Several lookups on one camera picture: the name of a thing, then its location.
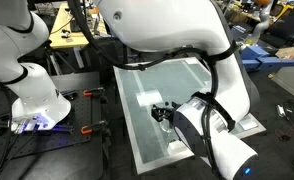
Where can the orange black bar clamp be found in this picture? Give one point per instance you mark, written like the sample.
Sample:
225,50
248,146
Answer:
87,129
87,93

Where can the wooden desk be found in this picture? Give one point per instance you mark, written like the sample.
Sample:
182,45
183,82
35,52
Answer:
70,41

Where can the black camera tripod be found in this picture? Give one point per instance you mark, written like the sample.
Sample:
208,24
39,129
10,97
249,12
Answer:
53,60

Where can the black optical breadboard table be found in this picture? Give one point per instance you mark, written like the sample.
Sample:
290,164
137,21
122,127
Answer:
53,146

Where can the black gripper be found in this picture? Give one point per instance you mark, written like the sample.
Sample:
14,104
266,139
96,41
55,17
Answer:
172,111

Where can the grey background robot arm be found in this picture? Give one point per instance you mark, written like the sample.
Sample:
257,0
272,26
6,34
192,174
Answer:
262,23

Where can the clear drinking glass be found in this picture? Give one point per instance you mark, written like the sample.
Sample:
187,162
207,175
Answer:
166,127

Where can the black mesh chair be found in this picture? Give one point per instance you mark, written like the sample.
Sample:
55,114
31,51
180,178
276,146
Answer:
90,65

